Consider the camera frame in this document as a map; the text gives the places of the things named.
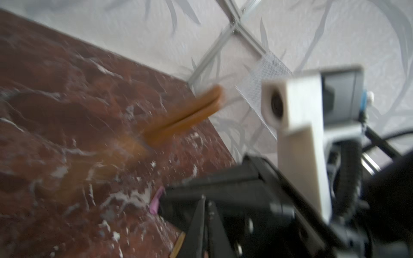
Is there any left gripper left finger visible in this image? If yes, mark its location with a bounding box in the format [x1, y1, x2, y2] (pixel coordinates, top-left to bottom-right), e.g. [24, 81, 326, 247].
[179, 196, 206, 258]

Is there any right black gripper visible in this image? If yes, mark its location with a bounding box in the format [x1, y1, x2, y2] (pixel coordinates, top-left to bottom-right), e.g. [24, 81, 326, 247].
[159, 156, 352, 258]

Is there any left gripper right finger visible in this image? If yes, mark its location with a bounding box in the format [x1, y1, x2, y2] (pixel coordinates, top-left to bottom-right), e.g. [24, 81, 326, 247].
[207, 201, 236, 258]

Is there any dark brown pen cap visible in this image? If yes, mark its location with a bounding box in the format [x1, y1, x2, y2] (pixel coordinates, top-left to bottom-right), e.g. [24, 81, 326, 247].
[142, 85, 225, 147]

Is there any brown pen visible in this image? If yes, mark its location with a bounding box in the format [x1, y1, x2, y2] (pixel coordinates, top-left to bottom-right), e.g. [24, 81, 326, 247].
[37, 134, 149, 205]

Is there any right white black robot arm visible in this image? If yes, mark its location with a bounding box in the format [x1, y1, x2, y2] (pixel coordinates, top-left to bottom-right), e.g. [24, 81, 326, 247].
[158, 154, 413, 258]

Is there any tan pen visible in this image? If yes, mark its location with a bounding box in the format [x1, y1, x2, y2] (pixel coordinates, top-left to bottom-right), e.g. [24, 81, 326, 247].
[169, 232, 186, 258]

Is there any magenta pink pen cap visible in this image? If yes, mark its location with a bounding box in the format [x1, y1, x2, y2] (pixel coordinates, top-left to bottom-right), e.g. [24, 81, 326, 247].
[148, 186, 165, 215]

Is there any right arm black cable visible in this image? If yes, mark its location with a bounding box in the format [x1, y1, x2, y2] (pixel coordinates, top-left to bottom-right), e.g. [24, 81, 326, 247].
[332, 128, 413, 220]

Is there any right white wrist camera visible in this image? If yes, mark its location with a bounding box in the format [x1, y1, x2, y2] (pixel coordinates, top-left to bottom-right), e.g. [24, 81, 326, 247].
[261, 66, 366, 223]

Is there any white wire mesh basket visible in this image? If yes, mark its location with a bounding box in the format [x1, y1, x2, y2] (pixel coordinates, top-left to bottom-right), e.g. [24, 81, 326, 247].
[235, 49, 293, 139]

